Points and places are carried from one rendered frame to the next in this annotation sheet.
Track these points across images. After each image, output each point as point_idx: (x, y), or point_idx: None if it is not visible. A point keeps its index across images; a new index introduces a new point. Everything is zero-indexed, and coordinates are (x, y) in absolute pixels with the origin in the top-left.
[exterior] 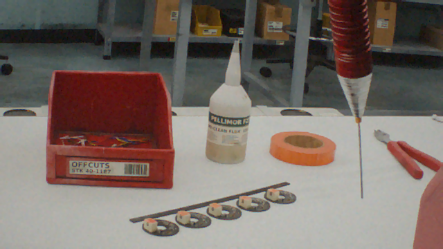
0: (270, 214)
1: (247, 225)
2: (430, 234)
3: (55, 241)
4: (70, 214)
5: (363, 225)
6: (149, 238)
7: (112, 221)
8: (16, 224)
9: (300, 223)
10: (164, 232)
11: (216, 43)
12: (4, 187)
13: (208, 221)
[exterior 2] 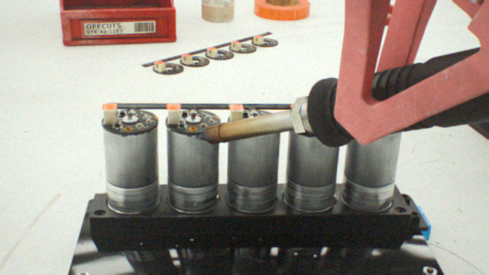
0: (257, 54)
1: (239, 63)
2: None
3: (76, 86)
4: (88, 66)
5: (338, 59)
6: (160, 76)
7: (127, 68)
8: (37, 77)
9: (282, 59)
10: (171, 71)
11: None
12: (22, 51)
13: (206, 61)
